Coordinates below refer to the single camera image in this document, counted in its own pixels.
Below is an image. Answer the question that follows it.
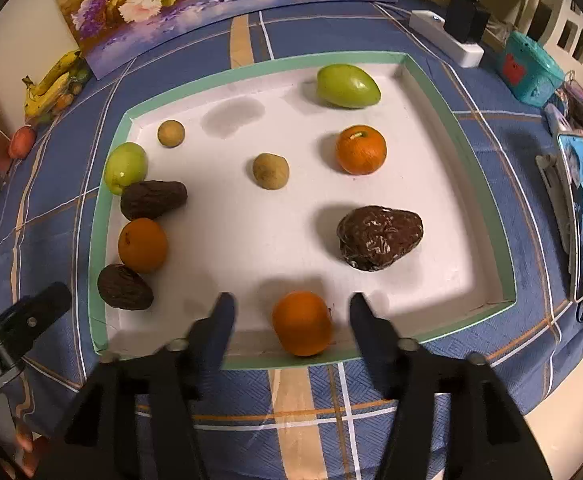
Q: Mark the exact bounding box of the white power strip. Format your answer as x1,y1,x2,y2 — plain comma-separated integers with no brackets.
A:
410,10,485,68

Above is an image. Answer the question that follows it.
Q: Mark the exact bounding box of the brown dried date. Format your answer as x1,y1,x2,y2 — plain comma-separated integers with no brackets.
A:
336,205,425,272

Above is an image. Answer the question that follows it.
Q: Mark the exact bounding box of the person's left hand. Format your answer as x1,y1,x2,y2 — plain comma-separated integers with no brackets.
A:
1,430,39,478

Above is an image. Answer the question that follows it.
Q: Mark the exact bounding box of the orange tangerine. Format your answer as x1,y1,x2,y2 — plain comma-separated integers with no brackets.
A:
335,125,388,176
271,291,335,357
118,217,169,274

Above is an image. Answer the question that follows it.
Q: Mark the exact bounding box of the green mango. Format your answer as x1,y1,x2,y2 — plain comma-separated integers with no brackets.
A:
316,63,382,110

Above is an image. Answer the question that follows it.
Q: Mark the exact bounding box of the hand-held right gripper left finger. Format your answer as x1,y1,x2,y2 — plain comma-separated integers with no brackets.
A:
36,292,237,480

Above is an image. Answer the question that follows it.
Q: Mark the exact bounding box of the teal box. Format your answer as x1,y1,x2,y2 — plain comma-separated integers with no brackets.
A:
500,30,566,108

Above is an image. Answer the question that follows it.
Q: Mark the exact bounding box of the clear plastic container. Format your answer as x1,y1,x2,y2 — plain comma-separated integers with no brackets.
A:
36,67,93,123

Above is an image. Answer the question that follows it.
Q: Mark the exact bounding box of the tan longan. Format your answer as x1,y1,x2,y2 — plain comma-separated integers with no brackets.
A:
252,153,290,191
157,119,187,149

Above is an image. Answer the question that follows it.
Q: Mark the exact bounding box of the white lattice furniture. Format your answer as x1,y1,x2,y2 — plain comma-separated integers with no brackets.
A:
546,0,583,78

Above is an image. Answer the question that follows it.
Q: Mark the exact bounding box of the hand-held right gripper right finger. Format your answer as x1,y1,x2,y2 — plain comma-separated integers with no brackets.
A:
349,292,557,480

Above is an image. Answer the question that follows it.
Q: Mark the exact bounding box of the floral painting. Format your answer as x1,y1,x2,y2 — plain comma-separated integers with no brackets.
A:
44,0,399,81

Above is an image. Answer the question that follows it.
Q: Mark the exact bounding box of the white tray with green rim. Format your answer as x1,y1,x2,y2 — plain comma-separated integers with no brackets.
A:
87,51,518,372

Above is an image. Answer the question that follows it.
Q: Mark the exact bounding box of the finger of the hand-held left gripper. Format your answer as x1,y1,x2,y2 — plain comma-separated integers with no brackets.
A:
0,281,73,357

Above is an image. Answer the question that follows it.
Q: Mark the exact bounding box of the black charger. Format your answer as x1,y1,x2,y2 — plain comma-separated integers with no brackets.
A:
444,0,491,45

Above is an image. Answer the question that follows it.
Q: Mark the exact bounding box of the grey phone stand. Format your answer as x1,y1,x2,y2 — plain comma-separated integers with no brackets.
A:
535,154,572,256

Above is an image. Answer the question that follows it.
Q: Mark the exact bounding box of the small dark brown avocado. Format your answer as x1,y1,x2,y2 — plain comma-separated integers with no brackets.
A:
97,263,154,311

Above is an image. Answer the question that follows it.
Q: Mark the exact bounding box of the large dark brown avocado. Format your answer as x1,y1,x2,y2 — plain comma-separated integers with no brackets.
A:
120,180,189,222

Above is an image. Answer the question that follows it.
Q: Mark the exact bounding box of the red apple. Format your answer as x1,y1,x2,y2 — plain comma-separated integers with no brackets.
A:
8,126,38,158

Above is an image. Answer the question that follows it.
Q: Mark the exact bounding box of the white plastic object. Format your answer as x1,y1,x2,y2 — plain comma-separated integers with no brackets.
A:
544,102,569,136

